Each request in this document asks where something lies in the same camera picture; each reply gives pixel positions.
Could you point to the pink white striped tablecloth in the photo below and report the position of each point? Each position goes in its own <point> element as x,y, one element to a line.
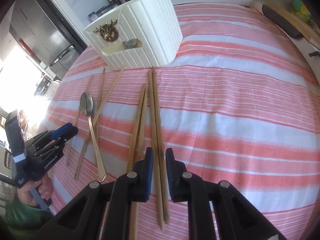
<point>225,105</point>

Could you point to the stainless steel refrigerator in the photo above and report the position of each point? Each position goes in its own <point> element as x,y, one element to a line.
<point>37,30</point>

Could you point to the person's left hand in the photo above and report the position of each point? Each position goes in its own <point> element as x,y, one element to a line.
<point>25,195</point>

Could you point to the small black bracket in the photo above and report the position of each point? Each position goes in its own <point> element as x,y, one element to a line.
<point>314,54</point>

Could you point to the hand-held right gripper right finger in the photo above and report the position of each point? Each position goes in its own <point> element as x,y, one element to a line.
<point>170,177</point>

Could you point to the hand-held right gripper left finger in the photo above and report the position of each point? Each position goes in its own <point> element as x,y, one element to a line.
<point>149,175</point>

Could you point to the person's left forearm green sleeve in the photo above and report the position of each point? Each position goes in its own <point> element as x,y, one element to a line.
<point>22,217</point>

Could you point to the bag of green yellow sponges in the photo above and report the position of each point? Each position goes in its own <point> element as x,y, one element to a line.
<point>298,6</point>

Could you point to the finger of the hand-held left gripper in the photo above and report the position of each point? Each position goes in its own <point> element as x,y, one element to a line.
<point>50,148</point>
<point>61,130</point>

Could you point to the black packet with white label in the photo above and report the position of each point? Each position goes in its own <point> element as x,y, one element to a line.
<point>93,17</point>

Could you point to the wooden board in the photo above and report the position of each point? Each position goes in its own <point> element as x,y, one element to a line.
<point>297,26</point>

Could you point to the white ribbed utensil holder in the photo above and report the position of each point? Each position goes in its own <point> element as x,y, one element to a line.
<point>150,30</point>

